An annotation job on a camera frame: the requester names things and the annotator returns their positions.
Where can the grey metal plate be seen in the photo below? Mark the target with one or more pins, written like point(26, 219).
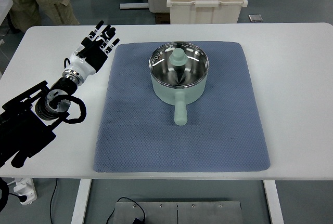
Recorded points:
point(203, 212)

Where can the white table leg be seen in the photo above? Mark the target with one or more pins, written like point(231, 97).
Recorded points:
point(80, 203)
point(274, 203)

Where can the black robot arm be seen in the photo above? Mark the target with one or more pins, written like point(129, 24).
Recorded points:
point(23, 130)

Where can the blue textured mat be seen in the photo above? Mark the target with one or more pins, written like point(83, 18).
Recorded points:
point(182, 151)

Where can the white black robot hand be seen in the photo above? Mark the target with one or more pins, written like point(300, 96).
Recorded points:
point(82, 64)

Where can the small grey floor plate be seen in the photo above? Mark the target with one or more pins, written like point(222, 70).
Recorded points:
point(255, 18)

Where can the person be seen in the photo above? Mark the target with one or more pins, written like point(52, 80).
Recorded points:
point(26, 0)

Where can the white side table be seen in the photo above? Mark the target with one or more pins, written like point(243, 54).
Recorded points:
point(5, 8)

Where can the glass lid with green knob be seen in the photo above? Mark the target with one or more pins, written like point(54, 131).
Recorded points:
point(193, 64)

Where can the cardboard box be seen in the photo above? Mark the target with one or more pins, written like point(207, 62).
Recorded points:
point(162, 18)

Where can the white power strip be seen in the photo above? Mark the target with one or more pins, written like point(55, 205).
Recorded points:
point(26, 191)

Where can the black power adapter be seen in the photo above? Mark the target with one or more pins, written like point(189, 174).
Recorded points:
point(139, 221)

